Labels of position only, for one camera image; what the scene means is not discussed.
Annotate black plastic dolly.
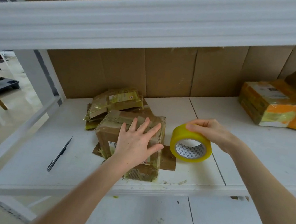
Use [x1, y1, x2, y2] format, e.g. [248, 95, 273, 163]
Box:
[0, 77, 21, 92]

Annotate brown cardboard backing panels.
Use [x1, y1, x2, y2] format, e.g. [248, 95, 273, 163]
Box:
[42, 14, 296, 129]

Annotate person's left hand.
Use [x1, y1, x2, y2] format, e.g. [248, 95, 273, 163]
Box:
[113, 114, 168, 174]

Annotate black utility knife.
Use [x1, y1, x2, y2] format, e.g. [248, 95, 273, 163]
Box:
[47, 134, 73, 175]

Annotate person's right hand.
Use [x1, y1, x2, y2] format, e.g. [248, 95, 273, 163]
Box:
[183, 116, 238, 155]

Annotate orange open cardboard box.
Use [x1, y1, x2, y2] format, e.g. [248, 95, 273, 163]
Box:
[235, 59, 296, 131]

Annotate person's left forearm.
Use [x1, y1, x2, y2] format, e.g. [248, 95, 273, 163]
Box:
[29, 145, 142, 224]

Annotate brown taped cardboard parcel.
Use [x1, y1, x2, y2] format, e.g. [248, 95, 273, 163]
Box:
[90, 107, 167, 183]

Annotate yellow packing tape roll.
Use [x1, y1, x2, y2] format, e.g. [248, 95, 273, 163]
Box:
[168, 122, 216, 166]

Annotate person's right forearm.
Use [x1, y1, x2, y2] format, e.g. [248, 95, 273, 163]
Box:
[218, 139, 296, 224]

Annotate white shelf rack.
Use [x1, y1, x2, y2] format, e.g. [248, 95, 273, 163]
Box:
[0, 0, 296, 224]

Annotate pile of flattened taped cardboard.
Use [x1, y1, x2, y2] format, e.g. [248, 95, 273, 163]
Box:
[83, 82, 157, 139]

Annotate flat brown cardboard piece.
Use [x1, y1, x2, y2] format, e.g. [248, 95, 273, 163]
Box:
[92, 136, 179, 172]

